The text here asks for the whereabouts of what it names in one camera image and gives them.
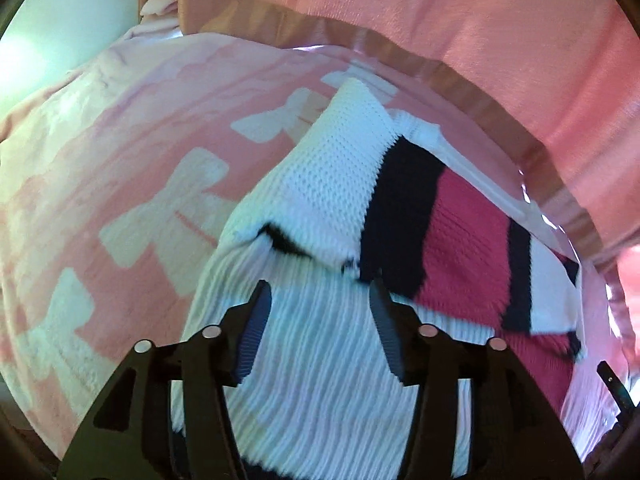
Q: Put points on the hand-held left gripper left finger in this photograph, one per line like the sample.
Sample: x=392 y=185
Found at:
x=249 y=342

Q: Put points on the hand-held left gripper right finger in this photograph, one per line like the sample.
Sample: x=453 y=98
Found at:
x=389 y=345

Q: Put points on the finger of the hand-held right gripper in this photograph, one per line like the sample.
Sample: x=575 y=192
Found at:
x=614 y=385

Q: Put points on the white black red knit sweater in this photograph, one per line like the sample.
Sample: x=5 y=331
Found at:
x=330 y=170

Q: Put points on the pink bow print blanket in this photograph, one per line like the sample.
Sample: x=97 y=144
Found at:
x=125 y=160

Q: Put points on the pink curtain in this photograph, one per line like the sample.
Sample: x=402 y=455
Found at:
x=450 y=20

